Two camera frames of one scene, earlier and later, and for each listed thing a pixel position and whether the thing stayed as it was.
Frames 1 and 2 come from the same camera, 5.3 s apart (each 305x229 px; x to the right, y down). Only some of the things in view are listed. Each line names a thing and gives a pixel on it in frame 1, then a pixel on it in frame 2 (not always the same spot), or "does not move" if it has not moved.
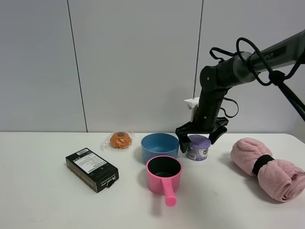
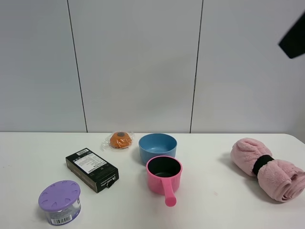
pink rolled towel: (283, 181) does not move
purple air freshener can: (198, 149) → (60, 201)
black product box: (96, 172) does not move
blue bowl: (159, 144) does not move
